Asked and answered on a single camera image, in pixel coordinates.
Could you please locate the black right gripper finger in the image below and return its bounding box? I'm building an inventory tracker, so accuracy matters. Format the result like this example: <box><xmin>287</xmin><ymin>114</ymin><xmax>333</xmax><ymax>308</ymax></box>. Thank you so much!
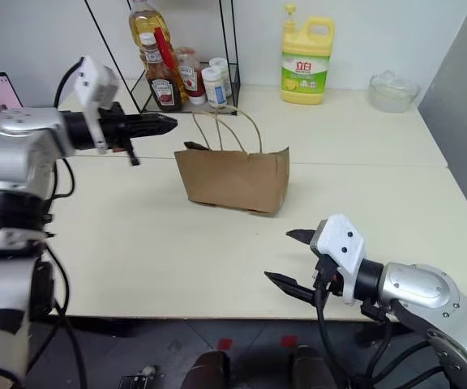
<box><xmin>263</xmin><ymin>271</ymin><xmax>316</xmax><ymax>305</ymax></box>
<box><xmin>285</xmin><ymin>229</ymin><xmax>318</xmax><ymax>247</ymax></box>

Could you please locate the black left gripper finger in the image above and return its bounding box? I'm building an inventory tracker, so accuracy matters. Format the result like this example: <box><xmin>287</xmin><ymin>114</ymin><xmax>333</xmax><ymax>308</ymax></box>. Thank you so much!
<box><xmin>127</xmin><ymin>123</ymin><xmax>178</xmax><ymax>139</ymax></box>
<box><xmin>124</xmin><ymin>113</ymin><xmax>179</xmax><ymax>127</ymax></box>

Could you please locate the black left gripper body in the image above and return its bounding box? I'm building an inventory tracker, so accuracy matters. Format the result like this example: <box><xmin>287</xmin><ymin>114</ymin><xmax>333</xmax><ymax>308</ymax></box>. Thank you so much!
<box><xmin>97</xmin><ymin>101</ymin><xmax>142</xmax><ymax>168</ymax></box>

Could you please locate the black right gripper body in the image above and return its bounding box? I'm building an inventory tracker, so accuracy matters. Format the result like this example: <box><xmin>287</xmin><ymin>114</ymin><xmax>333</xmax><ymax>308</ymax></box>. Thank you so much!
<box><xmin>311</xmin><ymin>253</ymin><xmax>343</xmax><ymax>303</ymax></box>

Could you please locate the brown paper bag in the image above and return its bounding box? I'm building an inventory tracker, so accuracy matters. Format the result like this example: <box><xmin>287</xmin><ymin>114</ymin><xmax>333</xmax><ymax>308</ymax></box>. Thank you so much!
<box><xmin>174</xmin><ymin>109</ymin><xmax>292</xmax><ymax>216</ymax></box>

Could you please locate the dark sauce bottle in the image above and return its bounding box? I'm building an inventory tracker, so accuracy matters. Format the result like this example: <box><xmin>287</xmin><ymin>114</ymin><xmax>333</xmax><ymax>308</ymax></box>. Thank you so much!
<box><xmin>139</xmin><ymin>32</ymin><xmax>185</xmax><ymax>113</ymax></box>

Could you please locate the red ketchup bottle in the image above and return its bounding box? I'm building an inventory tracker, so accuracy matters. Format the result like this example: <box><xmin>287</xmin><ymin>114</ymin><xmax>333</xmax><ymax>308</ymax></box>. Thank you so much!
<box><xmin>175</xmin><ymin>47</ymin><xmax>208</xmax><ymax>106</ymax></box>

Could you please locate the white seasoning jar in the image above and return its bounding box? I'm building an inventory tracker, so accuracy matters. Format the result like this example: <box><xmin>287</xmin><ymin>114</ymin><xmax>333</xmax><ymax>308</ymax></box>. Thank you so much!
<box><xmin>208</xmin><ymin>57</ymin><xmax>234</xmax><ymax>99</ymax></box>
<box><xmin>201</xmin><ymin>66</ymin><xmax>228</xmax><ymax>109</ymax></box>

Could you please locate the dark rounded shape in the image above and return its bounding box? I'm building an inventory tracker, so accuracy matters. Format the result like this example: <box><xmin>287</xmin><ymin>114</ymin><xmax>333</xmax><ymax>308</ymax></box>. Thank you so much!
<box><xmin>289</xmin><ymin>345</ymin><xmax>334</xmax><ymax>389</ymax></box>
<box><xmin>182</xmin><ymin>349</ymin><xmax>233</xmax><ymax>389</ymax></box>

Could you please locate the clear cooking oil bottle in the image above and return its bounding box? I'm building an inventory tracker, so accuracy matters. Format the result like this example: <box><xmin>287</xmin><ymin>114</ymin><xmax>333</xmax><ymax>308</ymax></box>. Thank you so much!
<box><xmin>128</xmin><ymin>0</ymin><xmax>177</xmax><ymax>82</ymax></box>

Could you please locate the yellow detergent bottle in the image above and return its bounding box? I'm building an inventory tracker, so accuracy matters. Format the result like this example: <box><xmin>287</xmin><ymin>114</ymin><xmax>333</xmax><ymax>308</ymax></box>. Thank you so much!
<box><xmin>280</xmin><ymin>2</ymin><xmax>336</xmax><ymax>106</ymax></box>

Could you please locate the clear glass bowl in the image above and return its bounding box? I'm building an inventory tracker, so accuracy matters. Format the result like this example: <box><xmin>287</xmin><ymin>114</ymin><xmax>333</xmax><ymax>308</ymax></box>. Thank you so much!
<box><xmin>368</xmin><ymin>69</ymin><xmax>422</xmax><ymax>114</ymax></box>

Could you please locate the small metal floor fixture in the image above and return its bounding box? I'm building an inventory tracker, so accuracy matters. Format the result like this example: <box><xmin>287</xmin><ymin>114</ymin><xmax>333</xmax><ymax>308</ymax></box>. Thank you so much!
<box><xmin>117</xmin><ymin>365</ymin><xmax>166</xmax><ymax>389</ymax></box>

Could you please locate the grey partition panel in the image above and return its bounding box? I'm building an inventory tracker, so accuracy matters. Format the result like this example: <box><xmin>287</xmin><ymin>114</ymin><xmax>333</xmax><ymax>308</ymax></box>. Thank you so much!
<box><xmin>417</xmin><ymin>0</ymin><xmax>467</xmax><ymax>246</ymax></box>

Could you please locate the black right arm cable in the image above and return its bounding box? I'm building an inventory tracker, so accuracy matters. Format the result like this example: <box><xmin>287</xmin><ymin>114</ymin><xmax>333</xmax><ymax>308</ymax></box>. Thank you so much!
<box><xmin>313</xmin><ymin>283</ymin><xmax>433</xmax><ymax>389</ymax></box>

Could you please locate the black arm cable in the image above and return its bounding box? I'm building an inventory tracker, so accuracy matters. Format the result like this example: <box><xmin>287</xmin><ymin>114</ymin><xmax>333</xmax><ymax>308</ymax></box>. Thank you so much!
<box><xmin>313</xmin><ymin>283</ymin><xmax>433</xmax><ymax>389</ymax></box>
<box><xmin>42</xmin><ymin>58</ymin><xmax>91</xmax><ymax>389</ymax></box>

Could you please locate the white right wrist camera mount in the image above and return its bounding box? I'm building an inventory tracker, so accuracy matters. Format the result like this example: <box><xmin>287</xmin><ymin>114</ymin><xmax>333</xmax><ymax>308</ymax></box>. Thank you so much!
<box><xmin>309</xmin><ymin>213</ymin><xmax>367</xmax><ymax>306</ymax></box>

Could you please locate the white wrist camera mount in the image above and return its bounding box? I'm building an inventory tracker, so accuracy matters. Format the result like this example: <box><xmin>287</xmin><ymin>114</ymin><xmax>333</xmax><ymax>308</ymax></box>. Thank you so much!
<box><xmin>309</xmin><ymin>213</ymin><xmax>367</xmax><ymax>306</ymax></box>
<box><xmin>71</xmin><ymin>55</ymin><xmax>120</xmax><ymax>156</ymax></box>

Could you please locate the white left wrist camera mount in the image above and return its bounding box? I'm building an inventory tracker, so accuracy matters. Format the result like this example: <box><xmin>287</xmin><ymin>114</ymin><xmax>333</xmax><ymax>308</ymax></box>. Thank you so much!
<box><xmin>71</xmin><ymin>55</ymin><xmax>120</xmax><ymax>156</ymax></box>

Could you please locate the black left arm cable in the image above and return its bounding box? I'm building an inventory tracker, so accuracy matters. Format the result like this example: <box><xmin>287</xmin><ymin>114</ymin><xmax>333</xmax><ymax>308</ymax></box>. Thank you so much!
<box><xmin>42</xmin><ymin>58</ymin><xmax>91</xmax><ymax>389</ymax></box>

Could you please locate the black wire rack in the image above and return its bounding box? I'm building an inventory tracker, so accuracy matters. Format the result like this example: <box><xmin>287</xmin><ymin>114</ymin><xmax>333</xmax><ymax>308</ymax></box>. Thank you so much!
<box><xmin>83</xmin><ymin>0</ymin><xmax>242</xmax><ymax>115</ymax></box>

